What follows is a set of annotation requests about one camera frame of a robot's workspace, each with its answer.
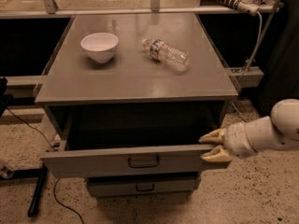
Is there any white ceramic bowl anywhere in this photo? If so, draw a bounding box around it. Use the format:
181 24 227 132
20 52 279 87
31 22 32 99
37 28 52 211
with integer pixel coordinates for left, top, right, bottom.
80 33 119 63

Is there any grey bottom drawer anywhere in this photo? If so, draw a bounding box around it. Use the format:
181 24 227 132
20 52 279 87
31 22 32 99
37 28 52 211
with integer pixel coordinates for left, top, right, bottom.
86 172 200 198

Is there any grey drawer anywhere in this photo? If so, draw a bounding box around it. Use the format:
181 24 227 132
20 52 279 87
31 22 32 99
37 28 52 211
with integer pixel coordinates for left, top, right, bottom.
86 172 200 198
42 113 229 178

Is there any black metal floor bar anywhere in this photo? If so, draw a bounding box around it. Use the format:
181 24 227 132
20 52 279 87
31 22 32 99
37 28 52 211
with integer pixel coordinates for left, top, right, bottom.
0 164 48 217

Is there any grey top drawer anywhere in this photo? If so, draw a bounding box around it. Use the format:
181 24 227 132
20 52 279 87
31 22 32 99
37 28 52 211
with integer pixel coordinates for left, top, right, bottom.
42 113 229 178

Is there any small object on floor left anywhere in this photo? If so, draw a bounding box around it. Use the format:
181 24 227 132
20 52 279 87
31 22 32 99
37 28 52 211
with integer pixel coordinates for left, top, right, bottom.
0 160 14 179

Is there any white power strip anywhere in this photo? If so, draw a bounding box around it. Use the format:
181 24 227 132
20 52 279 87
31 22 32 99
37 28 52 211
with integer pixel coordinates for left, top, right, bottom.
216 0 259 16

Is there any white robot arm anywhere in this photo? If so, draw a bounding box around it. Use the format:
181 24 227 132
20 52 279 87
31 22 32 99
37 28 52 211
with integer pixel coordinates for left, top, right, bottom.
199 99 299 163

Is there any black floor cable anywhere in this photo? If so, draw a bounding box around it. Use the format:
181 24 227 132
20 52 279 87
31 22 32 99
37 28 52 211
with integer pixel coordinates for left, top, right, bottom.
6 107 85 224

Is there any white power cable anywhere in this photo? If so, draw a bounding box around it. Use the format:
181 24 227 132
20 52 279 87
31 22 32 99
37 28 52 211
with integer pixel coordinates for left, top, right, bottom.
230 10 264 117

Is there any black device at left edge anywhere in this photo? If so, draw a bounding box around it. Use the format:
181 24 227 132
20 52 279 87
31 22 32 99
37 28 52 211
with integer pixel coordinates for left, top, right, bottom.
0 77 13 117

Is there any grey drawer cabinet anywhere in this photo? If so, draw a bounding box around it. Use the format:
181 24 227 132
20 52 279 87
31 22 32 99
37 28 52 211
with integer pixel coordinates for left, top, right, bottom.
33 12 241 199

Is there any clear plastic water bottle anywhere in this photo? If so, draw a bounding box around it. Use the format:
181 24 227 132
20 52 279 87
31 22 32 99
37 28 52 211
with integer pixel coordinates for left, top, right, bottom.
142 38 191 73

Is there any metal frame rail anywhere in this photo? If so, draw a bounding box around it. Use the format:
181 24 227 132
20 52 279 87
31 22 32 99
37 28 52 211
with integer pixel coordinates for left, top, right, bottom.
0 0 285 20

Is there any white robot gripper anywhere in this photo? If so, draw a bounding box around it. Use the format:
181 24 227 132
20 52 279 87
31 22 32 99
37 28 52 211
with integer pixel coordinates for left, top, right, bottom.
198 122 256 170

